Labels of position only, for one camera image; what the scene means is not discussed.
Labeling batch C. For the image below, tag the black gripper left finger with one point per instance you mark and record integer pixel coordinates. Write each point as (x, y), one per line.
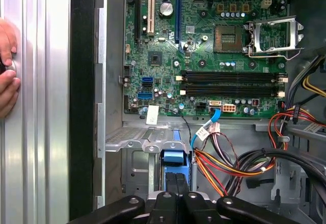
(163, 208)

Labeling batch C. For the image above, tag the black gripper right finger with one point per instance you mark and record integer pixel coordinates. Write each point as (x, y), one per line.
(198, 208)

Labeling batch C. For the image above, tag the hard disk blue carrier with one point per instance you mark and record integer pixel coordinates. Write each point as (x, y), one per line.
(173, 155)

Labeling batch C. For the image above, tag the perforated metal disk bay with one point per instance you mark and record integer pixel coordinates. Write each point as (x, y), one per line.
(132, 138)

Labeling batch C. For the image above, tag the person's bare hand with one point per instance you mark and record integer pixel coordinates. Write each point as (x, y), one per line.
(9, 94)

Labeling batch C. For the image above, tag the white label sticker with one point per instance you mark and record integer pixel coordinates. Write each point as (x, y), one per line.
(152, 114)

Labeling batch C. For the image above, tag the white main power socket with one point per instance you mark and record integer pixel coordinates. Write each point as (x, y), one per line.
(229, 108)

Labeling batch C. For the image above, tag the blue USB header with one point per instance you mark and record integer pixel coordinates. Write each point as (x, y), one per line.
(145, 96)

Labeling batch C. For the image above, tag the RAM slot black clips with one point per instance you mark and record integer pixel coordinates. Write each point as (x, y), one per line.
(229, 73)
(229, 87)

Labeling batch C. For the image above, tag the blue SATA port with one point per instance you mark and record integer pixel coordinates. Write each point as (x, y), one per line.
(147, 79)

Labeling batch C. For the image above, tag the green motherboard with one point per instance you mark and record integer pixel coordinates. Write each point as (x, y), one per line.
(203, 63)

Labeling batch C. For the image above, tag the black chipset chip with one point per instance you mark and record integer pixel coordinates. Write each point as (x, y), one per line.
(155, 58)

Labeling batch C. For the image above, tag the black open PC case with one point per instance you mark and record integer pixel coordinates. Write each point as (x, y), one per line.
(81, 81)

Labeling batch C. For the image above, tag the metal locking lever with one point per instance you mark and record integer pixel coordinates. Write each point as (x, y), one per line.
(267, 55)

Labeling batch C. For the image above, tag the metal socket cover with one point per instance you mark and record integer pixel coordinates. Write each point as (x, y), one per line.
(277, 48)

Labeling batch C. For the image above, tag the silver coin battery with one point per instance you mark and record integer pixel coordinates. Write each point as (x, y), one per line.
(166, 9)

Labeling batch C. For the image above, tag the long black expansion slot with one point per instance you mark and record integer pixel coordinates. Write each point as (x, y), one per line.
(138, 10)

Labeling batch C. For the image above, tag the white expansion slot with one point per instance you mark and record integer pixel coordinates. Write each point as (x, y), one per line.
(151, 7)

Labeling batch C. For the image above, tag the white CPU power socket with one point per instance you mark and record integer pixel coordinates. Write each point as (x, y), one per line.
(266, 2)

